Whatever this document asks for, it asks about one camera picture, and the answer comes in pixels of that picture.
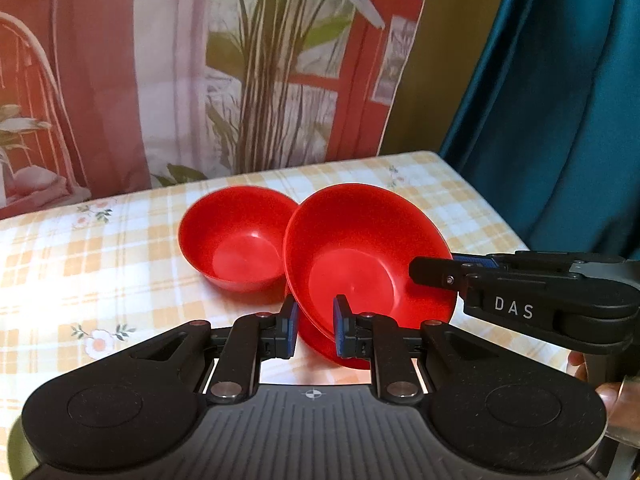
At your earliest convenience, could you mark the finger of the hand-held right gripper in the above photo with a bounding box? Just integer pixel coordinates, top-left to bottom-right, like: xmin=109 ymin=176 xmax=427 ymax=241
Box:
xmin=452 ymin=253 xmax=502 ymax=268
xmin=408 ymin=256 xmax=470 ymax=290

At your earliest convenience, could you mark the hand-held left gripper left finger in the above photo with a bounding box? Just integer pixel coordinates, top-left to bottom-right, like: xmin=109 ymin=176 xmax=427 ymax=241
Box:
xmin=129 ymin=296 xmax=301 ymax=406

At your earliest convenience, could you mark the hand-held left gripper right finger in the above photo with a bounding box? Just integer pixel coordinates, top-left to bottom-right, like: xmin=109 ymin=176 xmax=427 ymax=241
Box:
xmin=332 ymin=294 xmax=501 ymax=404

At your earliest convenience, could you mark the red plastic bowl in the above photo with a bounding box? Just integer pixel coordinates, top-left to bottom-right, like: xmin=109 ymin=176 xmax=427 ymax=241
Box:
xmin=295 ymin=305 xmax=382 ymax=372
xmin=178 ymin=185 xmax=300 ymax=292
xmin=282 ymin=183 xmax=457 ymax=328

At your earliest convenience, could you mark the person's right hand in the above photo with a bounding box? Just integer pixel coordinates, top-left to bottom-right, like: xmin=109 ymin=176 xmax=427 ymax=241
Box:
xmin=569 ymin=350 xmax=624 ymax=424

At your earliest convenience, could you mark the checked floral tablecloth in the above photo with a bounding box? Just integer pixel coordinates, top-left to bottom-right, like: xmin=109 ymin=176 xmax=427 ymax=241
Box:
xmin=0 ymin=149 xmax=532 ymax=413

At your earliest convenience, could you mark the teal curtain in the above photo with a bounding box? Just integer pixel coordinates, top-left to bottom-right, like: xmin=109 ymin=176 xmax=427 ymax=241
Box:
xmin=439 ymin=0 xmax=640 ymax=262

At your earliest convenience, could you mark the olive yellow cloth panel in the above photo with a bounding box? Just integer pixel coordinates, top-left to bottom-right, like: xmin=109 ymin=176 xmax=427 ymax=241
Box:
xmin=377 ymin=0 xmax=517 ymax=157

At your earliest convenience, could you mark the printed room scene backdrop cloth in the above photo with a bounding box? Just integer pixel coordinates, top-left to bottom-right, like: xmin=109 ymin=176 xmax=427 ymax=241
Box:
xmin=0 ymin=0 xmax=437 ymax=208

